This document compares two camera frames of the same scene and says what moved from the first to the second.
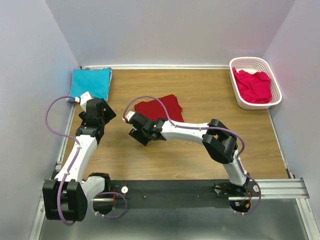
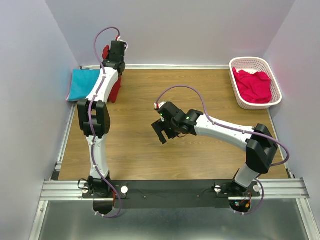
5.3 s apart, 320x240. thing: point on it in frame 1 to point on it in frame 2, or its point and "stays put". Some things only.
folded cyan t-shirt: [96, 81] stays put
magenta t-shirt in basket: [254, 87] stays put
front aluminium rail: [279, 189] stays put
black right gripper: [136, 135] to [159, 125]
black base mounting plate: [175, 194] stays put
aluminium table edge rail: [156, 66] stays put
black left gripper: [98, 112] to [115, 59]
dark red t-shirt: [155, 109] to [115, 96]
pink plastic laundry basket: [253, 65] stays put
